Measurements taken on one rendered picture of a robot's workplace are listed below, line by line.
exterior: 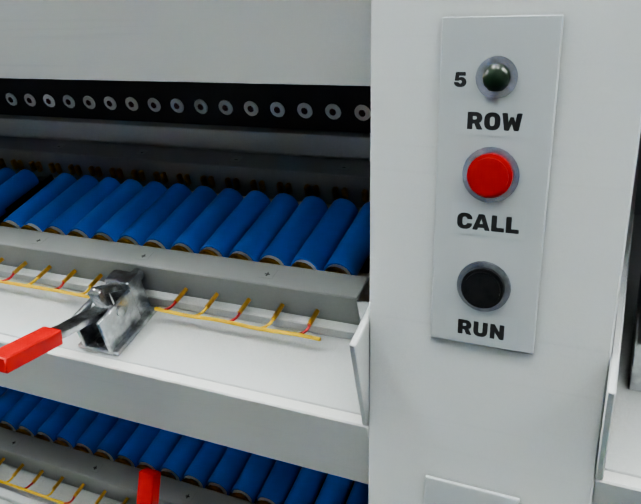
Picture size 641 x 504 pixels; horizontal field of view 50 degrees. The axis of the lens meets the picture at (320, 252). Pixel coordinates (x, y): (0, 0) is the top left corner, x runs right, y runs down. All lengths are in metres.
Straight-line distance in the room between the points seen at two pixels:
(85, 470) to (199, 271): 0.22
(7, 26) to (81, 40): 0.04
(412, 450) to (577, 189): 0.13
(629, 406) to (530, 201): 0.11
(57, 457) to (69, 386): 0.16
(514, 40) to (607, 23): 0.03
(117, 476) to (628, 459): 0.36
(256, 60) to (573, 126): 0.13
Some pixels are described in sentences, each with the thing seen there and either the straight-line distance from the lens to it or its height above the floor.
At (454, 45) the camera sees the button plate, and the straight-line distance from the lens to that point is 0.25.
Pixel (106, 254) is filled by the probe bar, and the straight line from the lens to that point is 0.42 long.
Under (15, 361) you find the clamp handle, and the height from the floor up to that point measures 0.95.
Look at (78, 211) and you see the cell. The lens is 0.49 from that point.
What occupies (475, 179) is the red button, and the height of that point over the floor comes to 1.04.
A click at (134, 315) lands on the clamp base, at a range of 0.40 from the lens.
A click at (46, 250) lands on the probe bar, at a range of 0.45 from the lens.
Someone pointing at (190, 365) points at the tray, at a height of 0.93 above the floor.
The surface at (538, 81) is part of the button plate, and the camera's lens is 0.25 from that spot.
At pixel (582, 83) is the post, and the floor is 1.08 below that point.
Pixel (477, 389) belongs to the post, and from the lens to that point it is 0.29.
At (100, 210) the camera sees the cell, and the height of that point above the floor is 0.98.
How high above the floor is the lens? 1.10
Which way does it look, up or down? 19 degrees down
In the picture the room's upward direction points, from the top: 1 degrees counter-clockwise
